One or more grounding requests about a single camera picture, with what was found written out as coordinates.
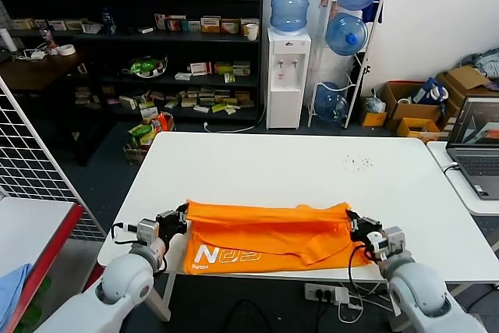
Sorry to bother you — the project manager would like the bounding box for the open tan cardboard box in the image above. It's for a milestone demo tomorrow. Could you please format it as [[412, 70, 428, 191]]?
[[435, 66, 499, 126]]

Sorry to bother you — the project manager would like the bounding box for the small yellow cardboard box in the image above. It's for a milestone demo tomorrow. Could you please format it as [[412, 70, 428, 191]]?
[[358, 108, 388, 128]]

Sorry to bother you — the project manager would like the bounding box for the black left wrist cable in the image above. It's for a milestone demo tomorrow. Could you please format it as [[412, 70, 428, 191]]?
[[110, 222, 140, 245]]

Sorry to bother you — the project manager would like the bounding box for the black shelf unit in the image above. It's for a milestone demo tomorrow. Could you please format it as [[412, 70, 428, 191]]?
[[0, 0, 265, 124]]

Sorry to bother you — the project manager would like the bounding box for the black floor cable loop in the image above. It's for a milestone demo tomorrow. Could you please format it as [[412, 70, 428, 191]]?
[[224, 299, 274, 333]]

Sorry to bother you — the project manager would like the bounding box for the clear pink drink bottle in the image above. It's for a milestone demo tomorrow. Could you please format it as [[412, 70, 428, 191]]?
[[38, 27, 54, 55]]

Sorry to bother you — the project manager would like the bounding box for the white adapter with cable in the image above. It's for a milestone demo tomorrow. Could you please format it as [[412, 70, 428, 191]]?
[[22, 48, 48, 61]]

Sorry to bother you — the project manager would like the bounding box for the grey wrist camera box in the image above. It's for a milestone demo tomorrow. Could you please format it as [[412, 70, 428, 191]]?
[[136, 218, 159, 246], [384, 226, 407, 258]]

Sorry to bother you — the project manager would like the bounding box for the white water dispenser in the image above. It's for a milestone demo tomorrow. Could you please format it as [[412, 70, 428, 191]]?
[[266, 27, 312, 130]]

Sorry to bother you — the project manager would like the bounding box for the white wire grid panel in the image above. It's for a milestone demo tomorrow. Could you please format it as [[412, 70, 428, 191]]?
[[0, 75, 106, 239]]

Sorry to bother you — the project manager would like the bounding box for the pile of grey blue clothes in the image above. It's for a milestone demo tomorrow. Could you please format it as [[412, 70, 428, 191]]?
[[458, 48, 499, 90]]

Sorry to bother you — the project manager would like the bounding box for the dark blue drink bottle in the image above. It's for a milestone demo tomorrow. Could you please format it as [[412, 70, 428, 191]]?
[[101, 7, 117, 36]]

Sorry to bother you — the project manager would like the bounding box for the light blue cloth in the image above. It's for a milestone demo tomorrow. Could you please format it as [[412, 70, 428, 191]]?
[[0, 263, 34, 333]]

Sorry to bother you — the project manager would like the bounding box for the dark blue cloth on rack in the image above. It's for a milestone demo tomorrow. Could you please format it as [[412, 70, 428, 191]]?
[[362, 0, 385, 24]]

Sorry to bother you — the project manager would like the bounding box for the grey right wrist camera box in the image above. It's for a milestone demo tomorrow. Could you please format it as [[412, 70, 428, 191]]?
[[384, 226, 407, 258]]

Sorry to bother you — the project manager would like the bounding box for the red edged white cart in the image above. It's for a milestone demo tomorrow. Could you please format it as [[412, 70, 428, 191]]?
[[0, 197, 104, 333]]

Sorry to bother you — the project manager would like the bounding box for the white cylinder roll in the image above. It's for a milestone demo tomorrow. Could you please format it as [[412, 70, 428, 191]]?
[[0, 28, 19, 53]]

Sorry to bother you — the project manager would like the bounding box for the dark brown desk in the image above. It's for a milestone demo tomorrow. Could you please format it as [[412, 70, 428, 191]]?
[[0, 50, 99, 166]]

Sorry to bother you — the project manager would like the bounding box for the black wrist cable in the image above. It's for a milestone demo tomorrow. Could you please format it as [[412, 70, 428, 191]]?
[[346, 245, 377, 295], [110, 222, 140, 245]]

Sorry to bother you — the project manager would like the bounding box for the orange t-shirt with white print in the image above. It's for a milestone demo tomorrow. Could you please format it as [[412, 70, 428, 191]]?
[[182, 199, 373, 275]]

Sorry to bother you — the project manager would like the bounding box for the blue bag with white handles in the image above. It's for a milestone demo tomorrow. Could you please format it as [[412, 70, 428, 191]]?
[[411, 77, 450, 107]]

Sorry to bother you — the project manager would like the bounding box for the grey open laptop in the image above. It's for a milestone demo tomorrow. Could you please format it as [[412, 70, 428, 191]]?
[[444, 95, 499, 201]]

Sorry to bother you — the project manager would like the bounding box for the blue water jug without cap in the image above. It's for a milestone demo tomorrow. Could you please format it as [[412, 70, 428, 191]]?
[[313, 81, 349, 122]]

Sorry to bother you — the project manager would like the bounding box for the white jug rack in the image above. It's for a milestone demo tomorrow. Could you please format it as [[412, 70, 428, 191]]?
[[306, 0, 385, 129]]

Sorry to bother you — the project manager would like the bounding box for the orange white medicine box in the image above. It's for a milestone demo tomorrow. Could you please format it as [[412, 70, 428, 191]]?
[[200, 16, 221, 34]]

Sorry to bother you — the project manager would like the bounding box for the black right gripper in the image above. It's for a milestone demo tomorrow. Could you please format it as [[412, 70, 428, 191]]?
[[344, 209, 385, 246]]

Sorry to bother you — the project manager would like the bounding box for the small white side table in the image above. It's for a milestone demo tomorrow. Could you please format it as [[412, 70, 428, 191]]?
[[426, 140, 499, 217]]

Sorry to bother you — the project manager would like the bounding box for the cardboard box of snacks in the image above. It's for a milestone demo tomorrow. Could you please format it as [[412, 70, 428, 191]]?
[[123, 111, 176, 165]]

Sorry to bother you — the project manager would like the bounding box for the white floor cable with plug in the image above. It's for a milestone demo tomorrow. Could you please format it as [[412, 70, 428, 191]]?
[[202, 105, 268, 133]]

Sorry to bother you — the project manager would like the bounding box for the white power strip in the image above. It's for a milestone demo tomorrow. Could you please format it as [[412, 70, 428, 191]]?
[[304, 283, 350, 305]]

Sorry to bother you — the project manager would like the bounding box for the crumpled clear plastic bag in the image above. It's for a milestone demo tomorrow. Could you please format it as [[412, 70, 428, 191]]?
[[364, 89, 387, 115]]

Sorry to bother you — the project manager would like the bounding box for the bowl with green packets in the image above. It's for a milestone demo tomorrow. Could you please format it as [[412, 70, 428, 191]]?
[[122, 55, 168, 79]]

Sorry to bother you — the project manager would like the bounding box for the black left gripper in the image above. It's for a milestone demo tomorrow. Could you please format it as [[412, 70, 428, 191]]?
[[155, 204, 193, 241]]

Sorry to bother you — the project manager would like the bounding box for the large brown cardboard box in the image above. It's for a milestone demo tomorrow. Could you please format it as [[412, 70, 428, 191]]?
[[380, 80, 444, 131]]

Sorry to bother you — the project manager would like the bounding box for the flat yellow cardboard box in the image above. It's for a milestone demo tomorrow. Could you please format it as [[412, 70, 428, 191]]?
[[396, 117, 441, 143]]

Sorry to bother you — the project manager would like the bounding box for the black stand behind rack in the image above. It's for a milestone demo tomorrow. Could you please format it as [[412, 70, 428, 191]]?
[[349, 51, 371, 94]]

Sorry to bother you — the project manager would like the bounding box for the large white table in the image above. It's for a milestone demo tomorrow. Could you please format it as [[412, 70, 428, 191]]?
[[97, 131, 499, 323]]

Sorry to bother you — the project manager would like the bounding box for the white red medicine box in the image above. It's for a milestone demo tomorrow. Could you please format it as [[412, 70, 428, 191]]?
[[189, 62, 214, 76]]

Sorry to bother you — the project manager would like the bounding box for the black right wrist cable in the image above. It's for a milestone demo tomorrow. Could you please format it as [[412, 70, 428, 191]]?
[[346, 245, 377, 295]]

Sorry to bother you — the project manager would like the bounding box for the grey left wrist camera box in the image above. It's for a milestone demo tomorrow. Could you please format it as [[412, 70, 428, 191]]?
[[136, 218, 159, 246]]

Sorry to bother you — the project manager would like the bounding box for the upright blue water jug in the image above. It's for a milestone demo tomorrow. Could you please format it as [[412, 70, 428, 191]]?
[[270, 0, 314, 36]]

